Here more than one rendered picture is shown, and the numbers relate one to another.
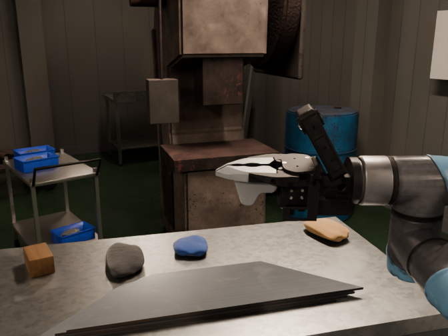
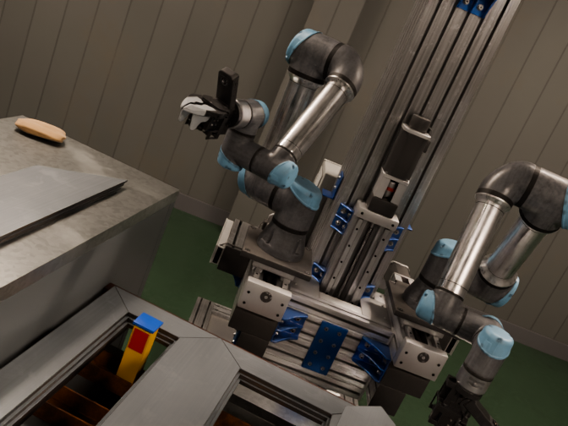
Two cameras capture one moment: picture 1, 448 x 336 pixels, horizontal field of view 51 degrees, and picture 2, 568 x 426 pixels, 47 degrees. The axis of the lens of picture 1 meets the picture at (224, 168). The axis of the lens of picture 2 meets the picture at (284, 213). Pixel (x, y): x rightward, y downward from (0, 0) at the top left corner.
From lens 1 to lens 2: 1.25 m
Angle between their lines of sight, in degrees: 66
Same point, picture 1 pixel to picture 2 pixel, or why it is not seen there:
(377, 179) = (246, 115)
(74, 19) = not seen: outside the picture
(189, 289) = (19, 195)
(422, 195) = (256, 122)
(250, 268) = (38, 172)
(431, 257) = (270, 157)
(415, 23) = not seen: outside the picture
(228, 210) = not seen: outside the picture
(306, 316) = (111, 205)
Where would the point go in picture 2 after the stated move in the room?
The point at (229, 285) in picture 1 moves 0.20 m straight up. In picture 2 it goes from (44, 188) to (64, 117)
